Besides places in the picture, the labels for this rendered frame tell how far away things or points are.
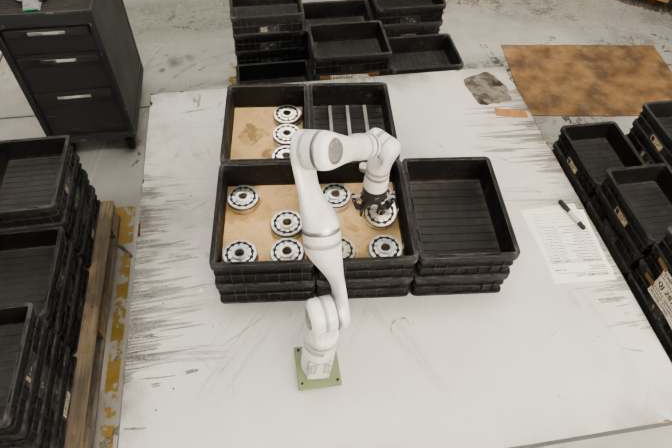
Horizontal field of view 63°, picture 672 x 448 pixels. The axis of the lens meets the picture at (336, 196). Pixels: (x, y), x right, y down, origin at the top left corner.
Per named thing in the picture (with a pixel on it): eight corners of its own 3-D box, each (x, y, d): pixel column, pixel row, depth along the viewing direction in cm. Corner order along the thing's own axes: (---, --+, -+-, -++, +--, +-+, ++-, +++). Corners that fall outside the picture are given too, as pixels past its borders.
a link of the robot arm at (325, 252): (347, 232, 127) (308, 240, 124) (355, 333, 135) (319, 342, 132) (334, 220, 135) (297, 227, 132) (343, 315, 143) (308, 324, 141)
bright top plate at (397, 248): (403, 262, 164) (403, 261, 163) (370, 263, 163) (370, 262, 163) (399, 235, 170) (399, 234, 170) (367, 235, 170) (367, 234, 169)
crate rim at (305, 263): (315, 267, 156) (315, 263, 154) (209, 271, 154) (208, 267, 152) (311, 165, 181) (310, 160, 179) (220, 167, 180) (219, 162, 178)
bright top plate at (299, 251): (305, 264, 162) (305, 263, 162) (271, 268, 161) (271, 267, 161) (302, 237, 169) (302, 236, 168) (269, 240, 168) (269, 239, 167)
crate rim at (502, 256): (519, 260, 159) (522, 255, 157) (418, 263, 158) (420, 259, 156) (487, 160, 185) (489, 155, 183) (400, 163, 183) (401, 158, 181)
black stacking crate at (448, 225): (510, 276, 167) (520, 256, 158) (414, 280, 165) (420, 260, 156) (480, 179, 192) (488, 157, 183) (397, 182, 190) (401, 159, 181)
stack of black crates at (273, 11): (300, 50, 348) (298, -15, 313) (306, 80, 329) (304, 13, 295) (237, 55, 343) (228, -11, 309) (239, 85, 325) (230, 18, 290)
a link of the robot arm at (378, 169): (399, 176, 158) (376, 160, 161) (407, 139, 146) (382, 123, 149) (383, 190, 155) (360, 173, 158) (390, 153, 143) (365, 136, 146)
